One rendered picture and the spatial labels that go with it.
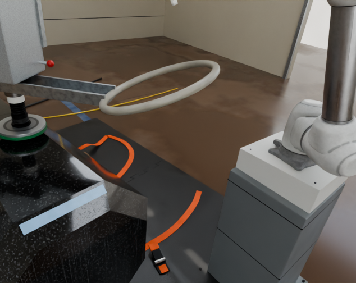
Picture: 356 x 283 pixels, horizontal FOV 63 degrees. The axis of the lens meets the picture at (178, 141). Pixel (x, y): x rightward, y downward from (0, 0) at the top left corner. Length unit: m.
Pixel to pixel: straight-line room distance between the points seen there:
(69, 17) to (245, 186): 5.88
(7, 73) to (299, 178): 1.23
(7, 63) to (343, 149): 1.25
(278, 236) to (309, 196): 0.25
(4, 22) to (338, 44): 1.13
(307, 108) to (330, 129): 0.20
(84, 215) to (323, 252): 1.73
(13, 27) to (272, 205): 1.26
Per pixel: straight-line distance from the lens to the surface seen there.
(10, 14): 1.30
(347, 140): 1.13
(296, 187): 1.29
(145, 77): 1.36
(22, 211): 1.15
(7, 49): 1.29
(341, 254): 2.45
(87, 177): 1.23
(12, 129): 1.52
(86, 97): 1.22
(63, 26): 6.76
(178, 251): 2.03
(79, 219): 1.16
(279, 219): 1.37
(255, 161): 1.36
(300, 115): 1.29
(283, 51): 5.86
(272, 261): 1.53
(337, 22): 1.03
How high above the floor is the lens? 1.61
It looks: 31 degrees down
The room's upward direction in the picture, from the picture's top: 6 degrees clockwise
